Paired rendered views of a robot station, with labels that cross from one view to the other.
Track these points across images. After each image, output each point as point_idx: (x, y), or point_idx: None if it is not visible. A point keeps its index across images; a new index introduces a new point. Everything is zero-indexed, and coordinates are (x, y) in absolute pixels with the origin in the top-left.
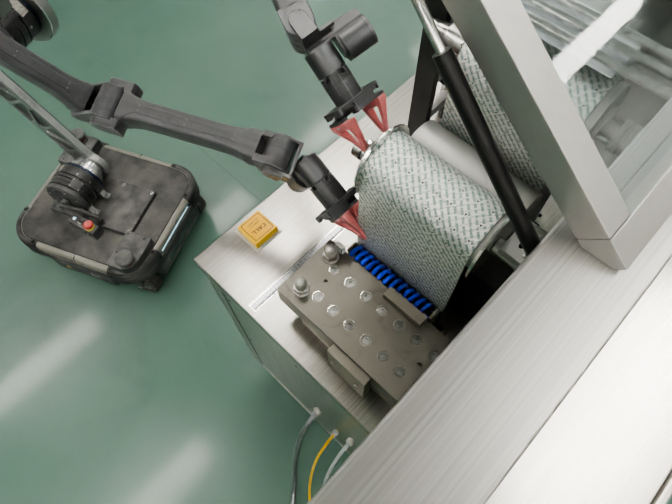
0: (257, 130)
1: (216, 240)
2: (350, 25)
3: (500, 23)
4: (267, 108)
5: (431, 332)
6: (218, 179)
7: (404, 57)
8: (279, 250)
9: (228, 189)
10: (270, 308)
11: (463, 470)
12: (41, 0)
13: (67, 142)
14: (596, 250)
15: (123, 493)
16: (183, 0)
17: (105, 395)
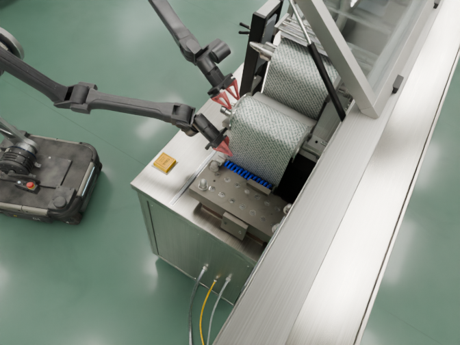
0: (170, 103)
1: (141, 171)
2: (217, 46)
3: (332, 31)
4: None
5: (274, 198)
6: (107, 150)
7: None
8: (179, 172)
9: (114, 155)
10: (181, 203)
11: (344, 185)
12: (16, 42)
13: (10, 133)
14: (367, 112)
15: None
16: (63, 43)
17: (53, 296)
